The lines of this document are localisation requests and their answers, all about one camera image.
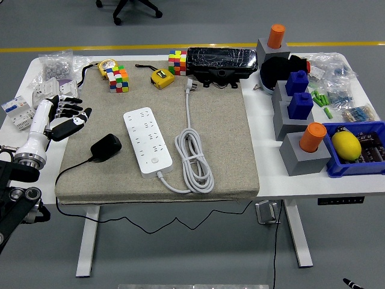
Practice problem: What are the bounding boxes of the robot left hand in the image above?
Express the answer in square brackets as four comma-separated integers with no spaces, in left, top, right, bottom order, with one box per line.
[18,95,93,157]

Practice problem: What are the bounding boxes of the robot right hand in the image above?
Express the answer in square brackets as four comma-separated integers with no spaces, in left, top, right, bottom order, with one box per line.
[343,276,367,289]

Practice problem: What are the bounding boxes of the black plug adapter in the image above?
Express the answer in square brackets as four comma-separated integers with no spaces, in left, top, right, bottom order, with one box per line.
[90,133,123,163]

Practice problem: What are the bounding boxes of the white power strip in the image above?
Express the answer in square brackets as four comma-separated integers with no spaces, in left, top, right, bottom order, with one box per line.
[123,107,174,178]

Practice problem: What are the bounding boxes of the white circuit breaker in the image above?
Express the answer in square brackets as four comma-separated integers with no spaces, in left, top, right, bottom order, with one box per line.
[1,95,39,132]

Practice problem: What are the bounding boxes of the white socket panel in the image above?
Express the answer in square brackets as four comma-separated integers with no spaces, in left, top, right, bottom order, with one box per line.
[32,77,60,105]
[58,79,79,99]

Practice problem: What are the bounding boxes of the bag of grey screws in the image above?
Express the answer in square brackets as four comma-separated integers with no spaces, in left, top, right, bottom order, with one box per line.
[38,51,75,81]

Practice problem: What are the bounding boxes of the white table leg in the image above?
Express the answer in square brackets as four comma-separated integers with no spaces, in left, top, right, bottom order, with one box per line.
[282,199,314,269]
[75,204,100,278]

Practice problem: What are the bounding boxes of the clear plastic bag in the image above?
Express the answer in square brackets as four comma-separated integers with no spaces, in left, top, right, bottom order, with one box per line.
[72,55,91,73]

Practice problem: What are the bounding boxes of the black table control panel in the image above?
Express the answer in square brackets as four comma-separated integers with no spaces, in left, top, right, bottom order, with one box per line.
[317,196,365,207]

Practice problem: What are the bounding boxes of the round yellow tape measure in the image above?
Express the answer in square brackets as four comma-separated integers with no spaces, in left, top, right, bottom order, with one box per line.
[78,58,118,88]

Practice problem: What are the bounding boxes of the multicolour puzzle cube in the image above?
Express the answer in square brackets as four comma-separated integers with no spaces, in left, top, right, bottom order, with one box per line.
[167,49,188,76]
[105,64,130,94]

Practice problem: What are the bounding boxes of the blue plastic bin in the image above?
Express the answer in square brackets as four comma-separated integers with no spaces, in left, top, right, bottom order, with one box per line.
[321,120,385,178]

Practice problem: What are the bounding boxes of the grey square block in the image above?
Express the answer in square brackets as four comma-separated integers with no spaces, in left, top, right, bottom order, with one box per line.
[273,101,315,141]
[271,80,294,106]
[279,131,333,177]
[256,38,291,64]

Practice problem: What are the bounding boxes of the square yellow tape measure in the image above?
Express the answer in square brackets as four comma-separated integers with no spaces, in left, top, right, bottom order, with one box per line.
[134,63,176,90]

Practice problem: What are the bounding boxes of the dark electronic parts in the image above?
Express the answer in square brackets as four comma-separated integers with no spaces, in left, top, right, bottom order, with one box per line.
[356,132,385,163]

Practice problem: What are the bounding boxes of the yellow lemon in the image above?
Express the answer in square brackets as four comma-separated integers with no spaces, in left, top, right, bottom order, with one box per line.
[331,131,362,160]

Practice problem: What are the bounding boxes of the orange cylinder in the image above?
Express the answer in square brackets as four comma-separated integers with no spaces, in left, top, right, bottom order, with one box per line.
[266,23,286,49]
[298,122,327,154]

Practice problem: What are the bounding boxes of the black office chair base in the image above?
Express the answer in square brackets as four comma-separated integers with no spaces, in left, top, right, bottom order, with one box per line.
[95,0,163,26]

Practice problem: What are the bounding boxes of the grey-brown mat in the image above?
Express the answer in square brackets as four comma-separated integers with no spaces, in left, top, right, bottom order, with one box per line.
[55,60,260,205]

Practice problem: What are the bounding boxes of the blue block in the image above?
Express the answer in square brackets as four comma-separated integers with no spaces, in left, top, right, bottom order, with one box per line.
[287,92,314,121]
[285,70,310,97]

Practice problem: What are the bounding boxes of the small bag of blue resistors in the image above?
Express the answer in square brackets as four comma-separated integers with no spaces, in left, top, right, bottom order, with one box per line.
[326,85,354,108]

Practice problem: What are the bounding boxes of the black wrapped box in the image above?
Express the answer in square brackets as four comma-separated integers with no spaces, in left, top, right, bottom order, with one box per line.
[186,47,259,90]

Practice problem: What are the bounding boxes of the white round base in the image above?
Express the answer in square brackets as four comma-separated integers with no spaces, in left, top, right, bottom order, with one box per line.
[260,81,276,96]

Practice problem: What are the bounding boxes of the large bag of blue parts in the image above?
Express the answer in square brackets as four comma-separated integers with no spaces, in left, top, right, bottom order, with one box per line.
[306,52,359,88]

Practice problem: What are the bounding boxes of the black hanging cable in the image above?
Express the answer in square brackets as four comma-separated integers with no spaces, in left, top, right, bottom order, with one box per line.
[272,200,285,289]

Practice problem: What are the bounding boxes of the silver metal bracket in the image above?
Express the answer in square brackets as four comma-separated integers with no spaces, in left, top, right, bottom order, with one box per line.
[254,200,279,225]

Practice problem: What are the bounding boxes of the white power strip cord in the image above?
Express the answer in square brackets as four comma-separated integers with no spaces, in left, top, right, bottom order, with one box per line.
[155,78,215,194]

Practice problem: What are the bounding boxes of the black adapter cord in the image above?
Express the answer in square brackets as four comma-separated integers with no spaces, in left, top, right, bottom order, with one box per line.
[55,156,254,234]

